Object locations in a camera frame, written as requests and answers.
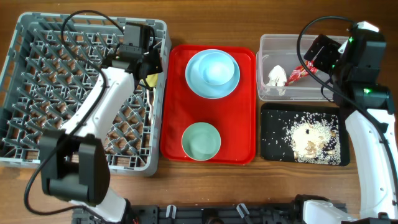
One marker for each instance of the red candy wrapper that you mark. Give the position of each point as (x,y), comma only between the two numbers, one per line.
(299,72)

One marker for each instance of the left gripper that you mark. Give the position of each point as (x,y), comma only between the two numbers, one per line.
(157,66)

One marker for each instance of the white plastic spoon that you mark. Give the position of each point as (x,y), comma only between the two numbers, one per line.
(151,104)

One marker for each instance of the white tissue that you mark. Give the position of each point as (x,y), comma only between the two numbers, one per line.
(277,76)

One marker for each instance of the light blue plate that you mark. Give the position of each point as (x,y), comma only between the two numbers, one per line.
(197,84)

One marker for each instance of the light blue bowl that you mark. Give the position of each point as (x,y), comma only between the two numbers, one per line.
(216,68)

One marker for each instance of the black waste tray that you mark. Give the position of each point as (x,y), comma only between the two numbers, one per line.
(270,137)

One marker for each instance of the clear plastic bin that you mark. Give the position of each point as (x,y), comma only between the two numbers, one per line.
(280,49)

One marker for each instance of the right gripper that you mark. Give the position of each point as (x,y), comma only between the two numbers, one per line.
(330,48)

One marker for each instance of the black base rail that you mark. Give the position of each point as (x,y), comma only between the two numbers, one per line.
(273,213)

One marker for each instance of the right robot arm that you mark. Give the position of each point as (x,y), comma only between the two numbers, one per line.
(350,71)

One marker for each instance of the rice food scraps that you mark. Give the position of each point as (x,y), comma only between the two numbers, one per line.
(314,140)

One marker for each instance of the mint green bowl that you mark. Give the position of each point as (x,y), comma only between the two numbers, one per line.
(201,141)

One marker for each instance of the yellow plastic cup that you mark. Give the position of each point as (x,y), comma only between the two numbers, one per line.
(151,80)

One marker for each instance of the grey dishwasher rack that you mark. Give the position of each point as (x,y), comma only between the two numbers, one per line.
(48,73)

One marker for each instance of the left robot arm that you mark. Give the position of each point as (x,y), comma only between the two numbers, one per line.
(73,165)

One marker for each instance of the red plastic tray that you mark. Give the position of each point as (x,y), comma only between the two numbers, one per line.
(234,116)

